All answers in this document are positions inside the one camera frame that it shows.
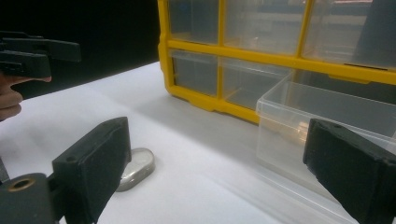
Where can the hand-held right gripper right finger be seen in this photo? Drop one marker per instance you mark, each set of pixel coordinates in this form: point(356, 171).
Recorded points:
point(355, 174)

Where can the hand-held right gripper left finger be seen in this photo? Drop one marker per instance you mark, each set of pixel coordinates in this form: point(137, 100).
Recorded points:
point(93, 161)

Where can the silver oval metal piece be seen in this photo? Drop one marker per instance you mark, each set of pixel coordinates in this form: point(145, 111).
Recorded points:
point(140, 168)

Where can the clear plastic drawer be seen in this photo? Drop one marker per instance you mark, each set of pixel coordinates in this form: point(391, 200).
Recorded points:
point(194, 73)
point(280, 124)
point(264, 25)
point(336, 31)
point(193, 21)

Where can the yellow drawer organizer cabinet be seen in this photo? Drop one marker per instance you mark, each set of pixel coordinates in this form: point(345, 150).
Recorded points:
point(193, 46)

